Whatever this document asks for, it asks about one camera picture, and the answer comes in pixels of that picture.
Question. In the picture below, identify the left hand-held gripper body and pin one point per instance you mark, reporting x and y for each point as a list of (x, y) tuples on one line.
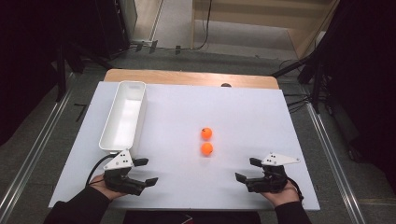
[(120, 182)]

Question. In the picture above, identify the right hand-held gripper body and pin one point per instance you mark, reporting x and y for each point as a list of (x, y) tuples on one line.
[(271, 182)]

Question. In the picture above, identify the white plastic bin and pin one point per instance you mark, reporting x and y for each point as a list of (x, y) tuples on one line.
[(124, 124)]

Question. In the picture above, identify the orange table tennis ball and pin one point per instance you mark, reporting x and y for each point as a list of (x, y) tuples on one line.
[(206, 133), (207, 149)]

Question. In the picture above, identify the person's left hand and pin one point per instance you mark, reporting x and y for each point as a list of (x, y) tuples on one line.
[(102, 188)]

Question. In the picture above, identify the person's right hand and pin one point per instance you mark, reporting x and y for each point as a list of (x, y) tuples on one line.
[(281, 197)]

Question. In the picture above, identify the dark round table grommet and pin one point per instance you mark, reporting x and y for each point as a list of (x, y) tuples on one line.
[(226, 84)]

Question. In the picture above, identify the black metal stand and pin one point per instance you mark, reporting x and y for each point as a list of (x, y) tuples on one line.
[(317, 90), (61, 77)]

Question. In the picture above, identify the black curtain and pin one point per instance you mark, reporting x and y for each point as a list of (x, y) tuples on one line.
[(28, 62), (367, 77)]

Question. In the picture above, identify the metal floor rail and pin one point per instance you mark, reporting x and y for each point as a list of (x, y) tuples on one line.
[(336, 168), (31, 152)]

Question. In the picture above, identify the light wooden frame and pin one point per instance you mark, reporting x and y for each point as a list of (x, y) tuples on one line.
[(249, 17)]

